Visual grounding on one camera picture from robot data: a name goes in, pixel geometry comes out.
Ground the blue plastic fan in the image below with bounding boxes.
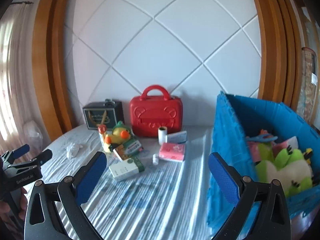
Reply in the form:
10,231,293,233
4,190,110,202
246,133,278,143

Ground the small white blue box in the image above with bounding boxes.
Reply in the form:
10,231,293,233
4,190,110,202
165,131,187,144

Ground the metal keyring clip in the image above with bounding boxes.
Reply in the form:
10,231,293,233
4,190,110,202
104,99,116,106

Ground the small white pill bottle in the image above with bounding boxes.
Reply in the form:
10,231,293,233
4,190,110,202
152,154,159,166

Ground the pink white carton box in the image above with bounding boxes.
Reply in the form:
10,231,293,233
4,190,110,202
247,136,298,163

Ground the person left hand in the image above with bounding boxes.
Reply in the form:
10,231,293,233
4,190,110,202
1,187,28,223

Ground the white paper roll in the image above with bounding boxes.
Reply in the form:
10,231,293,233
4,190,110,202
158,126,168,145

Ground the red plastic suitcase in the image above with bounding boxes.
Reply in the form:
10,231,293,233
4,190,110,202
130,85,183,138

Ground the crumpled white tissue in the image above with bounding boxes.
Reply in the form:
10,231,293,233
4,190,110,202
66,143,83,159

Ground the dark green gift bag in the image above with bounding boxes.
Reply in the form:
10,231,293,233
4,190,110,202
82,101,124,130

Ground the white green patch box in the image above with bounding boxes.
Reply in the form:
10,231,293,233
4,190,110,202
109,157,145,182

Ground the orange plush toy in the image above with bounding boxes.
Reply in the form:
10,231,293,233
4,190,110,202
259,129,272,137

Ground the green frog plush toy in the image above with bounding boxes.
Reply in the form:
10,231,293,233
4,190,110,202
254,146,319,197

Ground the wooden headboard frame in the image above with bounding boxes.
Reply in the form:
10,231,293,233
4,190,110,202
32,0,74,141

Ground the pink tissue pack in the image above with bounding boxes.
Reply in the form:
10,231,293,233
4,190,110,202
158,142,185,162

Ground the yellow duck plush toy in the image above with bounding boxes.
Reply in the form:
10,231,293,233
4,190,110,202
104,121,132,153

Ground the blue folding crate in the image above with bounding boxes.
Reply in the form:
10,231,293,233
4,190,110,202
207,92,319,234

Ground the green red medicine box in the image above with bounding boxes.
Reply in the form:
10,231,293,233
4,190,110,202
113,139,144,161

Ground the red white medicine box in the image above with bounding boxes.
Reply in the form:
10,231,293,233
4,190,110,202
98,124,107,148

